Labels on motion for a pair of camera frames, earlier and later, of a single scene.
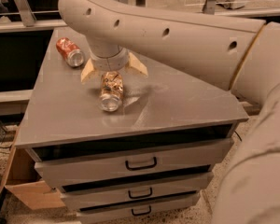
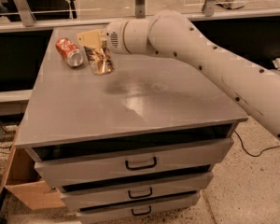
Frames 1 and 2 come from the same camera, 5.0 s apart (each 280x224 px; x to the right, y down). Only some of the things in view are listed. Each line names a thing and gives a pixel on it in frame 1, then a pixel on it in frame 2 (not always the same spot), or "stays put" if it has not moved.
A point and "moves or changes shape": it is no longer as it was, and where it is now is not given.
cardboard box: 21,177 stays put
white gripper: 109,63 to 114,37
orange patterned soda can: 111,92 moves or changes shape
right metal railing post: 209,7 stays put
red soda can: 70,51 stays put
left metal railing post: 22,5 stays put
